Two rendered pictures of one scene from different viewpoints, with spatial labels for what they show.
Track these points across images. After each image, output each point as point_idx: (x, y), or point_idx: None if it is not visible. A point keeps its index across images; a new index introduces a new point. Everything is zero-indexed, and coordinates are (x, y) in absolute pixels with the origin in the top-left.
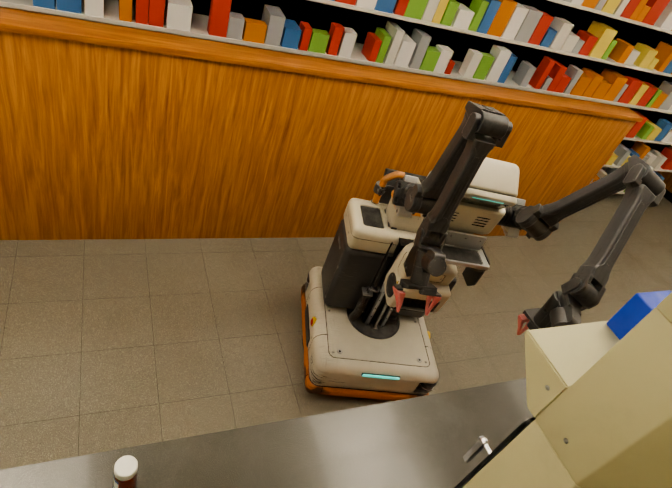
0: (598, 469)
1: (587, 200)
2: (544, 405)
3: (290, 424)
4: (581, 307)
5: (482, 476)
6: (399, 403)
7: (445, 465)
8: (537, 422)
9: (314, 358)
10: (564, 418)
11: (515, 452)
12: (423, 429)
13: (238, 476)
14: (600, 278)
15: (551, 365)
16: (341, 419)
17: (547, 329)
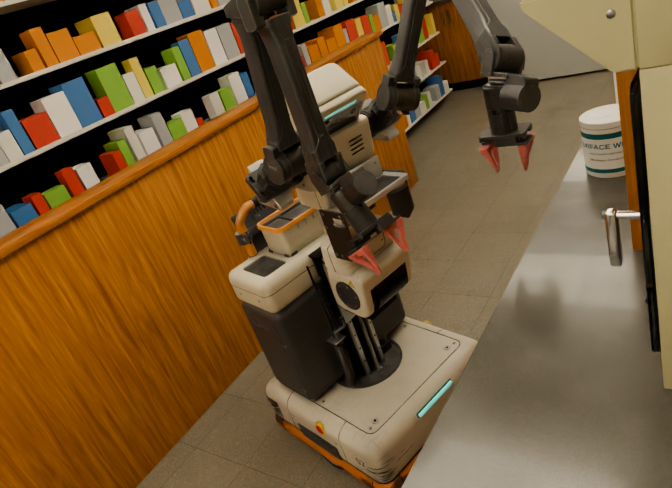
0: None
1: (414, 23)
2: (630, 36)
3: (417, 475)
4: (517, 74)
5: (661, 227)
6: (486, 334)
7: (599, 328)
8: (645, 66)
9: (361, 455)
10: (667, 8)
11: (663, 138)
12: (537, 327)
13: None
14: (501, 32)
15: None
16: (458, 408)
17: None
